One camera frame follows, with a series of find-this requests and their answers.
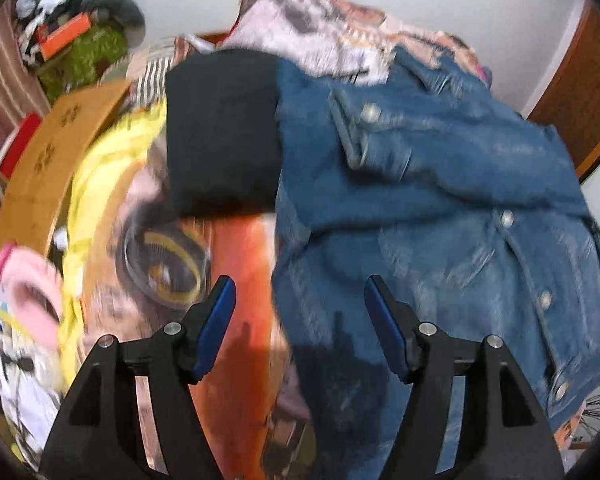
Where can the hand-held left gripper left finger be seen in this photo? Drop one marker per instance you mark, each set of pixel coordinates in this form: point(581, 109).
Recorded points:
point(215, 330)

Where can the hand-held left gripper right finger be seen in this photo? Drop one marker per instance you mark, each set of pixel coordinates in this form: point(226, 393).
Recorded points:
point(387, 330)

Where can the blue denim jacket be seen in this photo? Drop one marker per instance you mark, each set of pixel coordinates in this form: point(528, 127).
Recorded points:
point(430, 210)

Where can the pile of clothes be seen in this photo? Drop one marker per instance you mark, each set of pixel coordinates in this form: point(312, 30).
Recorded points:
point(105, 5)

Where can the bed with printed sheet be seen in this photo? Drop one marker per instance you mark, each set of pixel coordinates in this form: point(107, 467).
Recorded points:
point(240, 260)

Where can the yellow cloth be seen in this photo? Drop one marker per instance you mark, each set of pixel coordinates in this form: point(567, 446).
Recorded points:
point(100, 185)

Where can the pink plastic object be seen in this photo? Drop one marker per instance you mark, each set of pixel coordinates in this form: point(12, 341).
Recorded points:
point(30, 290)

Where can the black cloth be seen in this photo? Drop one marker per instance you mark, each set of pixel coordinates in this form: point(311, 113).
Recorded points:
point(220, 135)

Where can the white bag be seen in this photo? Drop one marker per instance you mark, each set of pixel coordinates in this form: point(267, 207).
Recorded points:
point(30, 400)

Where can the colourful booklet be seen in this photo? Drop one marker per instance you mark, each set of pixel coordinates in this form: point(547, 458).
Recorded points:
point(2, 305)

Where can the wooden lap table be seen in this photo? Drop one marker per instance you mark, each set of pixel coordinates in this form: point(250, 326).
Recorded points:
point(60, 160)

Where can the red box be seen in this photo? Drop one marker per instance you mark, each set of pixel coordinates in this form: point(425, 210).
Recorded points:
point(20, 142)

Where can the green patterned bag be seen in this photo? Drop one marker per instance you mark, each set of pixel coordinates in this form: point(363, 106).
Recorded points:
point(87, 60)

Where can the brown wooden door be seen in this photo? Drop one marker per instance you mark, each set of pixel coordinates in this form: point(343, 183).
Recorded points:
point(580, 75)

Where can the striped brown curtain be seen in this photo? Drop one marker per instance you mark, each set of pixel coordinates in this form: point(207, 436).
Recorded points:
point(5, 85)

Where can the orange box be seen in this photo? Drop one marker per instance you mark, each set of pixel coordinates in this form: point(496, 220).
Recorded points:
point(65, 35)

